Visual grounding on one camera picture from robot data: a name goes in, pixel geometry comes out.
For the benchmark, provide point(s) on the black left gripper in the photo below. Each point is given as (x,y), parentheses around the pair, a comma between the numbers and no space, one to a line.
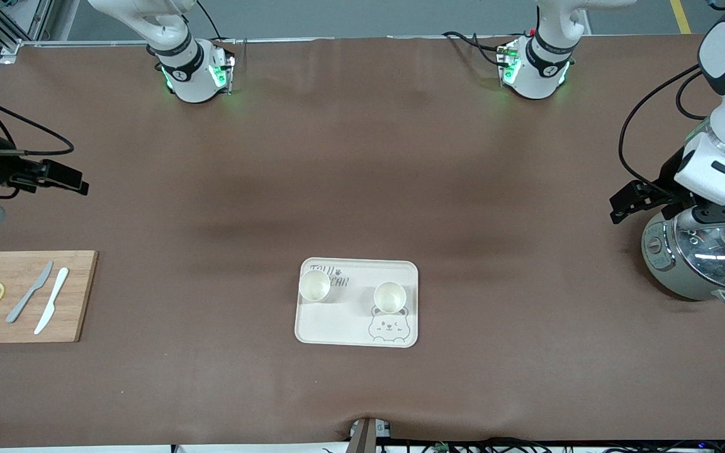
(666,175)

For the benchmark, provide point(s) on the white plastic cup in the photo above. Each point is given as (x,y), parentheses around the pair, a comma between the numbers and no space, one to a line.
(314,285)
(390,297)

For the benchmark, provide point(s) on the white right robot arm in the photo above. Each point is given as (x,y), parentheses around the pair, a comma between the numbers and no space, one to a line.
(192,75)

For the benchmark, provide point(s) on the cream tray with bear print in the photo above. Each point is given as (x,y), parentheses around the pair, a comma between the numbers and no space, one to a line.
(337,324)

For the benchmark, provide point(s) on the grey-green electric pot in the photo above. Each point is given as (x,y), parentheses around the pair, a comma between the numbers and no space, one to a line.
(658,251)

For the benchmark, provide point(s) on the glass pot lid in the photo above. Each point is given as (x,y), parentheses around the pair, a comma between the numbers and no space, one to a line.
(715,251)

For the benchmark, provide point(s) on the white plastic knife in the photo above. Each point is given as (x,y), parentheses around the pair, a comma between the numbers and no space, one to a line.
(51,302)

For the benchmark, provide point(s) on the bamboo cutting board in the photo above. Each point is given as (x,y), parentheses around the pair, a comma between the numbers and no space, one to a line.
(73,302)

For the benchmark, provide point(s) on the grey plastic knife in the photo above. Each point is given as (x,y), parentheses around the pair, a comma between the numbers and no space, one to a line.
(26,299)

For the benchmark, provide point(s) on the aluminium frame profile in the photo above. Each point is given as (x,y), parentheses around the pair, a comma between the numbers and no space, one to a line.
(10,51)

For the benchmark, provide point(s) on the silver table edge rail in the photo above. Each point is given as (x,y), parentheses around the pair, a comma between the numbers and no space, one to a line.
(85,43)

